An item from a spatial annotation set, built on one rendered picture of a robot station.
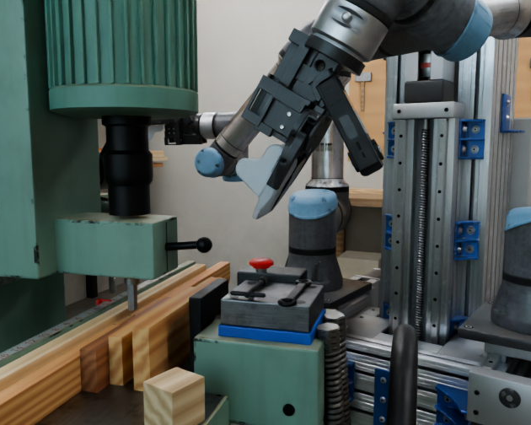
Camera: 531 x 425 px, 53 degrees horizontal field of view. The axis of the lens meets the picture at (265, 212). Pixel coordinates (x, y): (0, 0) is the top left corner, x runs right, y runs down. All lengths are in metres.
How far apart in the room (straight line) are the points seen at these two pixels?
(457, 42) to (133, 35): 0.36
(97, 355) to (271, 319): 0.19
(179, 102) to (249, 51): 3.55
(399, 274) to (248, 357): 0.75
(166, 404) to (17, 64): 0.41
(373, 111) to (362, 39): 3.26
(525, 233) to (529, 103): 2.77
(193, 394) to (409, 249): 0.83
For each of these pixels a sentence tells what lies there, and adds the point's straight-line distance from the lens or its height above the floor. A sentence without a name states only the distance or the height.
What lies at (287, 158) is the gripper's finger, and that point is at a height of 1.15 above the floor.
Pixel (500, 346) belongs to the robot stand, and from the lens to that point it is 1.11.
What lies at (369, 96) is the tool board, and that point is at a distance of 3.85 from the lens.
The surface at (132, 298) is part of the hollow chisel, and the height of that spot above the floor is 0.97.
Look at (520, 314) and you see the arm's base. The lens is 1.10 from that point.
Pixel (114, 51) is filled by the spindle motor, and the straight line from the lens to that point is 0.61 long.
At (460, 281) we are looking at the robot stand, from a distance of 1.32.
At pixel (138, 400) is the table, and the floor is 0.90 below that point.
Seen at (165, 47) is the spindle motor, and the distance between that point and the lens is 0.63.
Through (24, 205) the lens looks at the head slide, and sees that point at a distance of 0.69.
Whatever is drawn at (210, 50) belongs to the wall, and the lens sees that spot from 4.30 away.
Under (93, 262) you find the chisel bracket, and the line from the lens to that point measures 0.69.
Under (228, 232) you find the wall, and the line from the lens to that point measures 4.23.
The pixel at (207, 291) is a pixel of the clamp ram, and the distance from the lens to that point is 0.62.
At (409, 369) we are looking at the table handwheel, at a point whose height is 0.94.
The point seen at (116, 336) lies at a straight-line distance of 0.61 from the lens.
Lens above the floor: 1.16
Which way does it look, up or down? 7 degrees down
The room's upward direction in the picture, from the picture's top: straight up
